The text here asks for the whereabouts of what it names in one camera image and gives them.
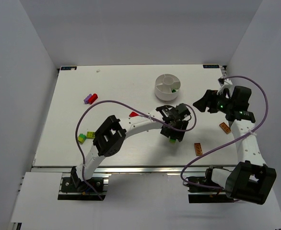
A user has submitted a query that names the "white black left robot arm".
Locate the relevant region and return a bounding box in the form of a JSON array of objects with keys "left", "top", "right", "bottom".
[{"left": 70, "top": 103, "right": 191, "bottom": 191}]

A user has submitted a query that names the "white round divided container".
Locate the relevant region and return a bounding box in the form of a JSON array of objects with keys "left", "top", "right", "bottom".
[{"left": 154, "top": 74, "right": 181, "bottom": 101}]

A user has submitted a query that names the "lime lego brick with studs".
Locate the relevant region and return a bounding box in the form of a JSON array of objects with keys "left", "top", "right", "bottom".
[{"left": 86, "top": 131, "right": 95, "bottom": 139}]

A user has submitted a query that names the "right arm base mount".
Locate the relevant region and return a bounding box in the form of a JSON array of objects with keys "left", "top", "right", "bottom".
[{"left": 183, "top": 166, "right": 236, "bottom": 204}]

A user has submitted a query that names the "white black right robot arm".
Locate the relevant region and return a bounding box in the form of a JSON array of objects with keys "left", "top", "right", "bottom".
[{"left": 193, "top": 86, "right": 277, "bottom": 205}]

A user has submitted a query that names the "blue label sticker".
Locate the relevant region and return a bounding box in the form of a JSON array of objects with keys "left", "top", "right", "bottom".
[
  {"left": 60, "top": 66, "right": 77, "bottom": 71},
  {"left": 202, "top": 64, "right": 220, "bottom": 69}
]

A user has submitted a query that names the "blue label sticker right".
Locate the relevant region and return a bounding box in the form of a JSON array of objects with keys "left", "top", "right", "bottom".
[{"left": 202, "top": 64, "right": 220, "bottom": 69}]

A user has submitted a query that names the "blue label sticker left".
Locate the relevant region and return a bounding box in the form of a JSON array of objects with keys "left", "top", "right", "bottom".
[{"left": 60, "top": 66, "right": 77, "bottom": 71}]

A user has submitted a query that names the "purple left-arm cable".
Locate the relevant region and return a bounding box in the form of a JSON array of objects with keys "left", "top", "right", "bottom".
[{"left": 75, "top": 100, "right": 198, "bottom": 201}]

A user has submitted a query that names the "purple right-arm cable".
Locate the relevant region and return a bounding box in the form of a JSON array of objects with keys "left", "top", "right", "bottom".
[{"left": 180, "top": 75, "right": 269, "bottom": 202}]

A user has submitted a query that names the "long red lego brick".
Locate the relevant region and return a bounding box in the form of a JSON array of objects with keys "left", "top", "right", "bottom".
[{"left": 87, "top": 93, "right": 98, "bottom": 104}]

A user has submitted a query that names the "red curved lego piece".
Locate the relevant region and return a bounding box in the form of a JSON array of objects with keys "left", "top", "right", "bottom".
[{"left": 129, "top": 111, "right": 139, "bottom": 117}]

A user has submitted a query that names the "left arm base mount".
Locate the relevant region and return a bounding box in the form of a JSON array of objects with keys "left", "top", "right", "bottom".
[{"left": 58, "top": 167, "right": 108, "bottom": 201}]

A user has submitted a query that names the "orange lego plate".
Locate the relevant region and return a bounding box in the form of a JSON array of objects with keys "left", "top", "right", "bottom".
[
  {"left": 219, "top": 122, "right": 231, "bottom": 134},
  {"left": 194, "top": 143, "right": 203, "bottom": 156}
]

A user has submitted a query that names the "orange flat lego plate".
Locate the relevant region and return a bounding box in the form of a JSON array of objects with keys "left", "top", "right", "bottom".
[{"left": 194, "top": 143, "right": 203, "bottom": 156}]

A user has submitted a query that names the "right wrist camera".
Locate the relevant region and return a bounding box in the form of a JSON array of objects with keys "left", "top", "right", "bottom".
[{"left": 217, "top": 77, "right": 233, "bottom": 94}]

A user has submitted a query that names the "purple lego brick by red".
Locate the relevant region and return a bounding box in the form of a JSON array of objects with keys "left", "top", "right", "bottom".
[{"left": 83, "top": 94, "right": 92, "bottom": 104}]

